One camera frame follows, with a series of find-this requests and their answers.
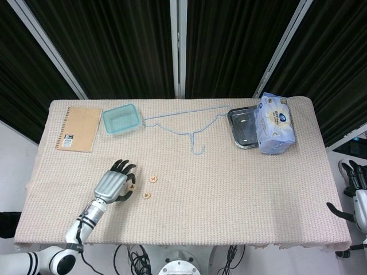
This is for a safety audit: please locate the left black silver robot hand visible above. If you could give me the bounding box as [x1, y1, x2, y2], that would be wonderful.
[93, 159, 138, 205]

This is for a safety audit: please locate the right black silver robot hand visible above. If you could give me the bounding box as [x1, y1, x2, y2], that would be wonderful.
[326, 159, 367, 230]

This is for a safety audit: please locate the beige cloth-covered table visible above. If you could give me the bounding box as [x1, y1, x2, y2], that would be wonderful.
[14, 98, 352, 250]

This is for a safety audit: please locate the brown spiral notebook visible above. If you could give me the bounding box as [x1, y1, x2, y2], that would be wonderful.
[55, 107, 104, 154]

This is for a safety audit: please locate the clear container teal lid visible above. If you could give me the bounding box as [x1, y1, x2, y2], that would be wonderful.
[102, 104, 141, 138]

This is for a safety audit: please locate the grey robot torso base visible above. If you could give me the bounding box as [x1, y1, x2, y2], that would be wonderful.
[143, 244, 220, 275]

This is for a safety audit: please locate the blue tissue pack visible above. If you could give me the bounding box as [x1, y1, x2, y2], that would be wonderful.
[253, 92, 296, 155]

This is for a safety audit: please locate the dark metal tray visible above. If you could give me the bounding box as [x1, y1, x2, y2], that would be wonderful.
[227, 105, 260, 150]

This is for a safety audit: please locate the black pleated curtain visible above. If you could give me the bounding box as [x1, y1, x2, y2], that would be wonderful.
[0, 0, 367, 150]

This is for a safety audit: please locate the black cable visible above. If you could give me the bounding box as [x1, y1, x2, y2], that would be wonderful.
[220, 244, 246, 275]
[114, 244, 153, 275]

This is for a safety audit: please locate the light blue wire hanger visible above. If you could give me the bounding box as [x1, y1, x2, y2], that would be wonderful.
[140, 105, 230, 156]

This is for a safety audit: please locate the grey slanted frame post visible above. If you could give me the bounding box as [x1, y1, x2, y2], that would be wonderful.
[8, 0, 87, 100]
[253, 0, 314, 99]

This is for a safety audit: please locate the grey upright frame post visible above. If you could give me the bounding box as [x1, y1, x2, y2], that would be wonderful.
[170, 0, 187, 99]

